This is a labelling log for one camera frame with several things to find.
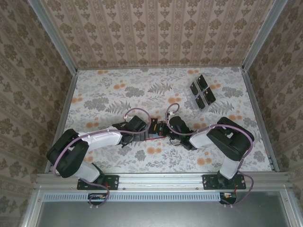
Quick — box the red leather card holder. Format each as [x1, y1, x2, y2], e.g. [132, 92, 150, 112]
[143, 127, 168, 141]

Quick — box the clear acrylic card stand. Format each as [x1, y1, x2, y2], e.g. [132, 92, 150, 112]
[183, 74, 217, 114]

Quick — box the black credit card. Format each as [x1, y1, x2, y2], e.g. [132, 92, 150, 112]
[196, 74, 209, 89]
[202, 86, 216, 105]
[189, 81, 201, 95]
[194, 93, 207, 111]

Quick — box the grey metal sheet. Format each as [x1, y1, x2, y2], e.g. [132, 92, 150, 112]
[35, 201, 288, 227]

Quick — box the aluminium mounting rail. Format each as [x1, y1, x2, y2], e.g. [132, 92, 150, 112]
[35, 172, 291, 190]

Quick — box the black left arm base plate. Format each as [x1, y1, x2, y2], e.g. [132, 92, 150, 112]
[77, 174, 119, 191]

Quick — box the white slotted cable duct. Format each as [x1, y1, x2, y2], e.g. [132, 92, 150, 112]
[44, 192, 224, 202]

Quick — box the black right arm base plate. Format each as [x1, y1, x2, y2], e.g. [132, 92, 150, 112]
[203, 174, 247, 191]

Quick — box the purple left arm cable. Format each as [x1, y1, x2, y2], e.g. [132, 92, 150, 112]
[53, 107, 152, 209]

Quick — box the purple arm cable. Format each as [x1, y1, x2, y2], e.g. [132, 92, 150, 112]
[53, 107, 152, 209]
[165, 103, 255, 209]

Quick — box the aluminium side rail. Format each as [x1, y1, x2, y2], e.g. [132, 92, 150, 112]
[45, 70, 79, 173]
[241, 68, 280, 172]

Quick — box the black cable connector box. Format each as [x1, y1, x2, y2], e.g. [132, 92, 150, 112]
[87, 192, 107, 205]
[219, 192, 237, 204]

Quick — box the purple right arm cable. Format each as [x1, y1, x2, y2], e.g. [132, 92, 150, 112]
[165, 103, 255, 209]

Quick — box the aluminium frame post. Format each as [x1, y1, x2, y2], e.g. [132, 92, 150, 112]
[241, 0, 285, 71]
[28, 0, 79, 73]

